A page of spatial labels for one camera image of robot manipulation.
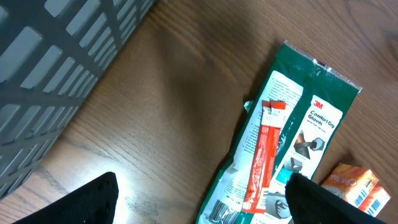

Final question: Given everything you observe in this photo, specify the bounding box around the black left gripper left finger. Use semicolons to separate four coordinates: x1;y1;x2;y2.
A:
15;172;119;224

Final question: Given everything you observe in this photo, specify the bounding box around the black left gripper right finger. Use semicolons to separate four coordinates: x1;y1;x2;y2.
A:
285;173;386;224

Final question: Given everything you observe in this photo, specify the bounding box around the orange small box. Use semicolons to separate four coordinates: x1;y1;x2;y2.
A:
321;163;379;208
359;185;391;217

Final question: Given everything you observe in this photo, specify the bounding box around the red white snack stick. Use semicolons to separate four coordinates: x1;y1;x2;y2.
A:
243;101;287;213

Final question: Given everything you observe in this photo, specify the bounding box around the green white snack bag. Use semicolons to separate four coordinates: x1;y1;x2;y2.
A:
196;41;361;223

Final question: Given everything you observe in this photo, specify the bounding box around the light teal wipes packet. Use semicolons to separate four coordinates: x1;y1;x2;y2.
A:
244;100;253;113

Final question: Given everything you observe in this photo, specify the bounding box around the grey plastic basket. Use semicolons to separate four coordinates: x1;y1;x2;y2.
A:
1;0;154;197

